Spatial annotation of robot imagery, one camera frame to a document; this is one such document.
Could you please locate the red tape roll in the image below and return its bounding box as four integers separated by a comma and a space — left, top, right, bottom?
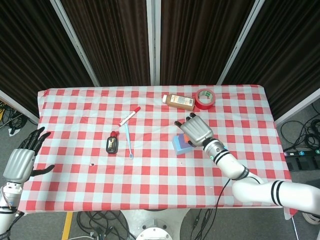
194, 88, 216, 110

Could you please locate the red white marker pen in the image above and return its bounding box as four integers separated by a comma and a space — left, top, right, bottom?
118, 106, 142, 127

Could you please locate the black bottle red cap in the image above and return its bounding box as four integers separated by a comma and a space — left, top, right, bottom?
105, 130, 120, 154

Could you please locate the dark brown partition panel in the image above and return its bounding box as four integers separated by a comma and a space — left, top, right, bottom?
226, 0, 320, 121
0, 0, 95, 118
159, 0, 256, 86
60, 0, 152, 87

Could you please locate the white partition frame post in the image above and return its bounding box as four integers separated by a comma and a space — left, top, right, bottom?
216, 0, 266, 86
274, 87, 320, 126
0, 89, 40, 125
49, 0, 101, 88
146, 0, 162, 86

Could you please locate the brown bottle white cap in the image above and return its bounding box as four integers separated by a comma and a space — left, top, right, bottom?
162, 93, 196, 112

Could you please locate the blue sponge block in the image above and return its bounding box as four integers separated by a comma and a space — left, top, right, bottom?
171, 134, 195, 156

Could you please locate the black floor cable bundle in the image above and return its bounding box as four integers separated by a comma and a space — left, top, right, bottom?
179, 207, 222, 240
74, 211, 136, 240
279, 103, 320, 153
0, 99, 30, 137

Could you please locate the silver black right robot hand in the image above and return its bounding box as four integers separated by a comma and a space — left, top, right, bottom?
174, 112, 214, 148

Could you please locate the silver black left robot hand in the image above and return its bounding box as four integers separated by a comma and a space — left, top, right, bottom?
2, 126, 55, 185

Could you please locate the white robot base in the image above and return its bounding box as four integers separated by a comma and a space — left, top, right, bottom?
119, 208, 192, 240

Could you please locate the red white checkered tablecloth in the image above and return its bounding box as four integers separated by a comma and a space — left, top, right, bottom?
18, 84, 295, 213

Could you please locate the purple cube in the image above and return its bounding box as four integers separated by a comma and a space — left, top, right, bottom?
177, 134, 193, 151

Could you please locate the light blue toothbrush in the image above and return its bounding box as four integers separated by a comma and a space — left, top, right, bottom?
124, 123, 135, 160

